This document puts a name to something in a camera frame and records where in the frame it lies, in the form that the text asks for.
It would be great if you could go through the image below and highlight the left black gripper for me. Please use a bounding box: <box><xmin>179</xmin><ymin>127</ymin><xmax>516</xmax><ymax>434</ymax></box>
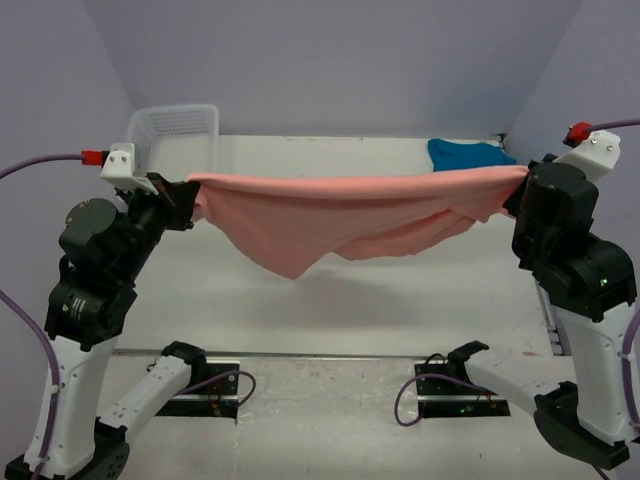
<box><xmin>112</xmin><ymin>169</ymin><xmax>199</xmax><ymax>281</ymax></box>

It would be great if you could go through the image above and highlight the white plastic basket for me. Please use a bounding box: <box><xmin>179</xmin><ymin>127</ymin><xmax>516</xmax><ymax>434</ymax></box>
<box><xmin>127</xmin><ymin>104</ymin><xmax>220</xmax><ymax>181</ymax></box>

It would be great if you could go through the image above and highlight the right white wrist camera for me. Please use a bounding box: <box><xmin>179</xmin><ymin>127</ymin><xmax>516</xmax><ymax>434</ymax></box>
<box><xmin>558</xmin><ymin>122</ymin><xmax>620</xmax><ymax>183</ymax></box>

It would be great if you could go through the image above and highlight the blue folded t shirt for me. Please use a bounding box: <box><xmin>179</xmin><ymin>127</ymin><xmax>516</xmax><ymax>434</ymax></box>
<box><xmin>427</xmin><ymin>139</ymin><xmax>517</xmax><ymax>172</ymax></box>

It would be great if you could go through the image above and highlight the pink t shirt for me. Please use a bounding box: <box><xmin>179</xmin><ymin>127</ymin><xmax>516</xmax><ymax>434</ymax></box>
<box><xmin>188</xmin><ymin>166</ymin><xmax>528</xmax><ymax>279</ymax></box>

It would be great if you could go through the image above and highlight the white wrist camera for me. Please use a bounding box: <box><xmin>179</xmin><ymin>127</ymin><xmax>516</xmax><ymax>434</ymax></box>
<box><xmin>558</xmin><ymin>122</ymin><xmax>620</xmax><ymax>183</ymax></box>
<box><xmin>81</xmin><ymin>143</ymin><xmax>158</xmax><ymax>194</ymax></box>

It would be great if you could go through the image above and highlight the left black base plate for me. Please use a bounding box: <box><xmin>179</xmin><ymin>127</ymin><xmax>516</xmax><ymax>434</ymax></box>
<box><xmin>157</xmin><ymin>360</ymin><xmax>240</xmax><ymax>420</ymax></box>

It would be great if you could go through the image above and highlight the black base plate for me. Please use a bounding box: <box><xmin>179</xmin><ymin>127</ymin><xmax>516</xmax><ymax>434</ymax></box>
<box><xmin>157</xmin><ymin>360</ymin><xmax>240</xmax><ymax>420</ymax></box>
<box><xmin>413</xmin><ymin>354</ymin><xmax>512</xmax><ymax>417</ymax></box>

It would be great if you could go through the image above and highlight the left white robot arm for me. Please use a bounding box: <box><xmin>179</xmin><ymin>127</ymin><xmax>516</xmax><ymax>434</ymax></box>
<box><xmin>4</xmin><ymin>173</ymin><xmax>208</xmax><ymax>479</ymax></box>

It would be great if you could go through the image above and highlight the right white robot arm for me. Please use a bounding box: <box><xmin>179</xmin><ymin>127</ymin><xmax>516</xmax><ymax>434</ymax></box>
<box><xmin>446</xmin><ymin>160</ymin><xmax>639</xmax><ymax>470</ymax></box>

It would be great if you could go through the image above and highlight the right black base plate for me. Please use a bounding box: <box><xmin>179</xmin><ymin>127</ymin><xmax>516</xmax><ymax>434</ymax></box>
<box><xmin>413</xmin><ymin>354</ymin><xmax>512</xmax><ymax>417</ymax></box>

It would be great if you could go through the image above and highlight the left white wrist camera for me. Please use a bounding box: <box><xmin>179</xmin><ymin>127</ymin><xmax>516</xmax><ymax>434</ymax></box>
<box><xmin>81</xmin><ymin>143</ymin><xmax>158</xmax><ymax>194</ymax></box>

